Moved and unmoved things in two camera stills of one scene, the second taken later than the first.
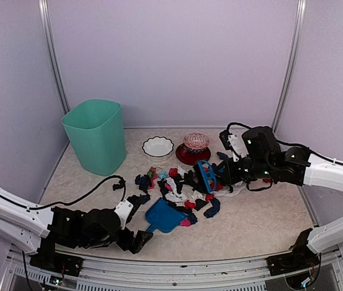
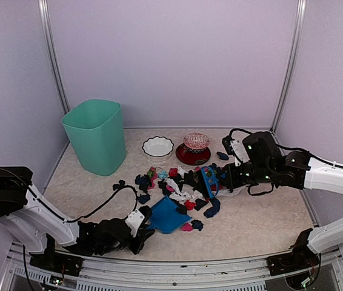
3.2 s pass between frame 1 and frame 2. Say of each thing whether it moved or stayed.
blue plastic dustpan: stayed
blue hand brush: moved
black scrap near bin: stayed
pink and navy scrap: moved
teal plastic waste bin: stayed
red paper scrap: stayed
